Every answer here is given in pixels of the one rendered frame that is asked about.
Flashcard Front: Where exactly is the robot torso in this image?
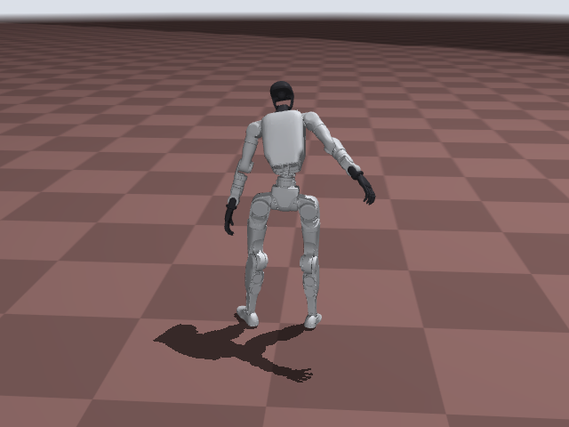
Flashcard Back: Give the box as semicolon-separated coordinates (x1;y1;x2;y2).
261;110;306;212

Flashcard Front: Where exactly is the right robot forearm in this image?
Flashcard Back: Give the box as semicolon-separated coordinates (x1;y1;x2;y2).
332;137;361;176

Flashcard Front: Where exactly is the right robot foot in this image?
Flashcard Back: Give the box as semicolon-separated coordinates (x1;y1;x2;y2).
304;313;322;328

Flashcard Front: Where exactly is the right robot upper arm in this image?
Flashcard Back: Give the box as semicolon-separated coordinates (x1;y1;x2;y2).
301;112;335;155

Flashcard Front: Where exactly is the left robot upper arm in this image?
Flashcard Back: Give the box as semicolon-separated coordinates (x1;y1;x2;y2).
238;120;262;173

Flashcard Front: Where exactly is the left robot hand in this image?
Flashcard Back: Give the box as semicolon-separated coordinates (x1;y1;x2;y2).
224;197;236;236

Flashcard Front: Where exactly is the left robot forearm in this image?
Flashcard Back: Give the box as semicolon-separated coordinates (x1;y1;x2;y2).
228;158;247;206

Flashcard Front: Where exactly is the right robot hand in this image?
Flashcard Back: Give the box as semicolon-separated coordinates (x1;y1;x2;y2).
348;166;375;205

